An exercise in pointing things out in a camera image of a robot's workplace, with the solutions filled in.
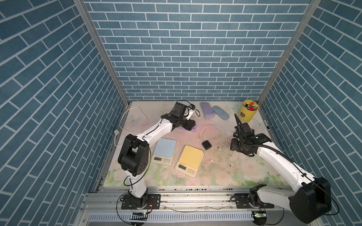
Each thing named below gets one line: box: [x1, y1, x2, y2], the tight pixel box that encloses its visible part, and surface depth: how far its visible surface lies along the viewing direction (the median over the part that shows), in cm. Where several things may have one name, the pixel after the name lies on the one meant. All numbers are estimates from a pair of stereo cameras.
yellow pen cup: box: [238, 99, 259, 123], surface depth 104 cm
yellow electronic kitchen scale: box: [174, 145, 205, 178], surface depth 88 cm
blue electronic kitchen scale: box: [150, 137, 177, 166], surface depth 91 cm
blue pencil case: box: [212, 105, 230, 121], surface depth 114 cm
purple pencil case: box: [200, 101, 215, 121], surface depth 111 cm
